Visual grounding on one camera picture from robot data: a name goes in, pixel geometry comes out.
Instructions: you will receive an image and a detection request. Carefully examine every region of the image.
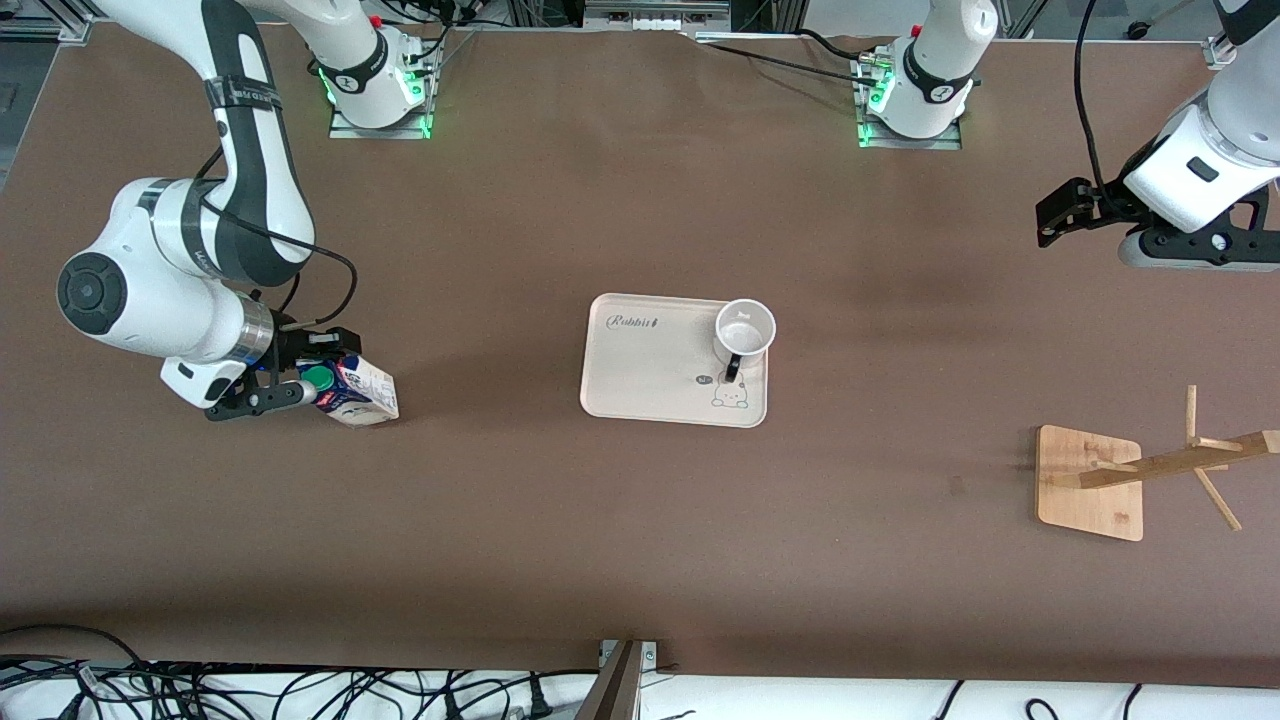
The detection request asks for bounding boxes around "blue white milk carton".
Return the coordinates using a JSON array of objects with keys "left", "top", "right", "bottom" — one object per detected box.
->
[{"left": 300, "top": 352, "right": 401, "bottom": 429}]

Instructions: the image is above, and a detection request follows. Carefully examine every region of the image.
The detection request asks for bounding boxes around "white mug black handle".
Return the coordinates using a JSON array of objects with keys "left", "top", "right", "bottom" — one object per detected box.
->
[{"left": 713, "top": 299, "right": 777, "bottom": 383}]

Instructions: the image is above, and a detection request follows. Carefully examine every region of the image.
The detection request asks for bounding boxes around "wooden cup rack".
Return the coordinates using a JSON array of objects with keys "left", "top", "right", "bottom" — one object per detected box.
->
[{"left": 1036, "top": 385, "right": 1280, "bottom": 542}]

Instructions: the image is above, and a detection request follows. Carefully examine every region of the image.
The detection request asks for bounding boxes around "beige rabbit print tray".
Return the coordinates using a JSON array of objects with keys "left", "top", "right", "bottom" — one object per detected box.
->
[{"left": 580, "top": 293, "right": 769, "bottom": 429}]

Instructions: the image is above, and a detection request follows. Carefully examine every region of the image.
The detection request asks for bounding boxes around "aluminium profile bar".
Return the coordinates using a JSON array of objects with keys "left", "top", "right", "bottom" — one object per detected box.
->
[{"left": 575, "top": 640, "right": 659, "bottom": 720}]

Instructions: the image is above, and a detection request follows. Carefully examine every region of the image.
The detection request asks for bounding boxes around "grey power strip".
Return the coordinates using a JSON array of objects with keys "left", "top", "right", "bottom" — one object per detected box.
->
[{"left": 585, "top": 0, "right": 733, "bottom": 33}]

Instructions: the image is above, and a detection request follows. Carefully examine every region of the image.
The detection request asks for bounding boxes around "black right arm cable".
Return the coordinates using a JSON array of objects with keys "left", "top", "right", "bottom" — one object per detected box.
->
[{"left": 195, "top": 150, "right": 359, "bottom": 333}]

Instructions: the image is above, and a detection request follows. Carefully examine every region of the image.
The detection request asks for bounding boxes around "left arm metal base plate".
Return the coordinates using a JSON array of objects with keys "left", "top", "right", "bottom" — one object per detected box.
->
[{"left": 858, "top": 55, "right": 963, "bottom": 151}]

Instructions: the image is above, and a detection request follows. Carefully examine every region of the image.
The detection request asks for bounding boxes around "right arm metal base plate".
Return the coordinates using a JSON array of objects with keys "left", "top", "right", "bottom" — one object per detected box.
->
[{"left": 329, "top": 25, "right": 433, "bottom": 140}]

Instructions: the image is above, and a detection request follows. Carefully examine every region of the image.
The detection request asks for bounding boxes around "black cable on table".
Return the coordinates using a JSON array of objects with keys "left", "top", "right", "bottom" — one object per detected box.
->
[{"left": 700, "top": 40, "right": 881, "bottom": 89}]

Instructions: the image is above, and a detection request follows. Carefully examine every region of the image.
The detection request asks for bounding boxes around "black cable tangle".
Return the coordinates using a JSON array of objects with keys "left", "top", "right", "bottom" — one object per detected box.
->
[{"left": 0, "top": 625, "right": 601, "bottom": 720}]

